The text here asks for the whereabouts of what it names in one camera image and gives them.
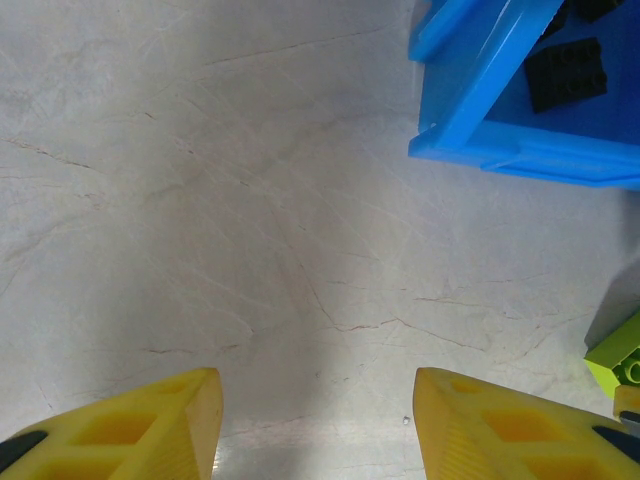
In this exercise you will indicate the blue plastic bin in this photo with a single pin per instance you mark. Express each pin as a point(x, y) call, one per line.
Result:
point(475, 100)

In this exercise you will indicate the lime green lego brick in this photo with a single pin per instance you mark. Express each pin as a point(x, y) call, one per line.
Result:
point(615, 357)

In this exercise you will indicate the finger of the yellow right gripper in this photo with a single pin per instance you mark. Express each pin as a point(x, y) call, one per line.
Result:
point(629, 405)

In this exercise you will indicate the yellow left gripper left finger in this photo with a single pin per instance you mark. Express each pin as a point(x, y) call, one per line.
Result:
point(165, 450)

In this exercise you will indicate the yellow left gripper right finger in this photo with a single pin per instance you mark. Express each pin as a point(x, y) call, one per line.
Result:
point(460, 440)

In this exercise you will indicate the black lego brick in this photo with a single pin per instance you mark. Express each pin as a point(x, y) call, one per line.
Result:
point(565, 75)

